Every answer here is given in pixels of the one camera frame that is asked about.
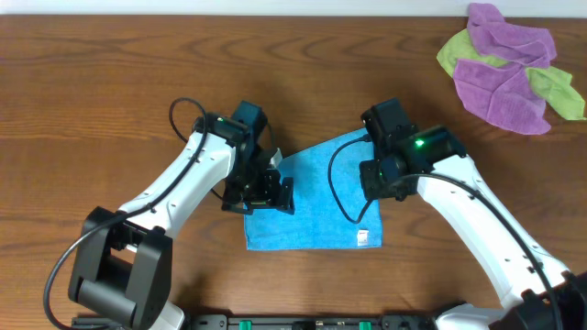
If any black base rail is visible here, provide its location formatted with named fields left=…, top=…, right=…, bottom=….
left=71, top=313, right=441, bottom=330

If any green microfiber cloth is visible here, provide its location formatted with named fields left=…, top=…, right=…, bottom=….
left=437, top=29, right=586, bottom=121

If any purple microfiber cloth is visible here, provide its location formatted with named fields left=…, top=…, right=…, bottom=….
left=453, top=3, right=557, bottom=135

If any blue microfiber cloth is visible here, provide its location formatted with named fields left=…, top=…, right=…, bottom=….
left=244, top=128, right=382, bottom=251

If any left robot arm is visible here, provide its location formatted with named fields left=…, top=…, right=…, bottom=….
left=68, top=102, right=294, bottom=329

